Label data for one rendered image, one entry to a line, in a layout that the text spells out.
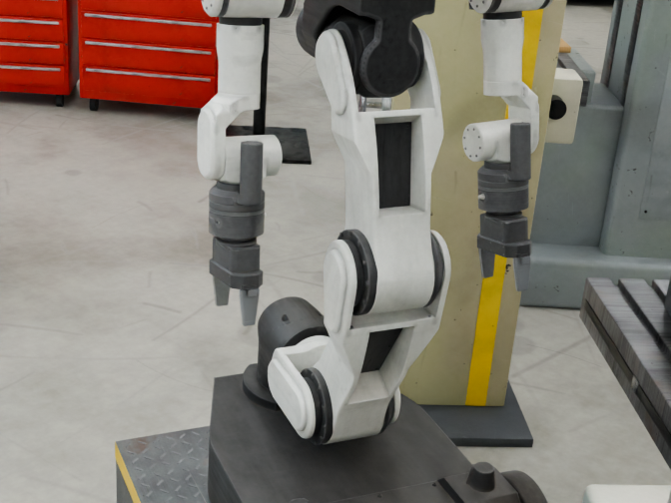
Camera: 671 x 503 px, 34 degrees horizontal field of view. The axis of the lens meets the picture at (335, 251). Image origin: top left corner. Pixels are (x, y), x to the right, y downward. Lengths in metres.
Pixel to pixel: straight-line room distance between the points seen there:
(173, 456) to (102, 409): 0.93
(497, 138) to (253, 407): 0.76
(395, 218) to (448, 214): 1.32
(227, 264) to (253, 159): 0.18
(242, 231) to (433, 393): 1.69
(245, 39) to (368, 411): 0.72
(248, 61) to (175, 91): 4.10
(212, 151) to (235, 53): 0.15
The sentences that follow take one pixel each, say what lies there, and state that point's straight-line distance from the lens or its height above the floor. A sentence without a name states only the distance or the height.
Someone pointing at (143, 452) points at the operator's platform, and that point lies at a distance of 2.42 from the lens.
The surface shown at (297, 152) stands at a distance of 5.39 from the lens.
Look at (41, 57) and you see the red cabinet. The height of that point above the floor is 0.28.
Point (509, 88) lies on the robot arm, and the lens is 1.90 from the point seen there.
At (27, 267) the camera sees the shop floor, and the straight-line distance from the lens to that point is 4.19.
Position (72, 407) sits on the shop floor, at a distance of 3.34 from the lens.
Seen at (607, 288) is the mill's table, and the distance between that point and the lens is 2.00.
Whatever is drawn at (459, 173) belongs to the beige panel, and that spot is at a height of 0.77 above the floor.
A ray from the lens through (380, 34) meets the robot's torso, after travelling 1.74.
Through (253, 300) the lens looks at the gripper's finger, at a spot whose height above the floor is 0.99.
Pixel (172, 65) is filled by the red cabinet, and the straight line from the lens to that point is 5.75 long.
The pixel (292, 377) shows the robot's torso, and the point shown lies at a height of 0.72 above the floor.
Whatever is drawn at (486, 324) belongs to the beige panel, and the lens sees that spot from 3.24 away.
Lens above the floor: 1.77
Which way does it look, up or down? 24 degrees down
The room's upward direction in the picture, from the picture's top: 4 degrees clockwise
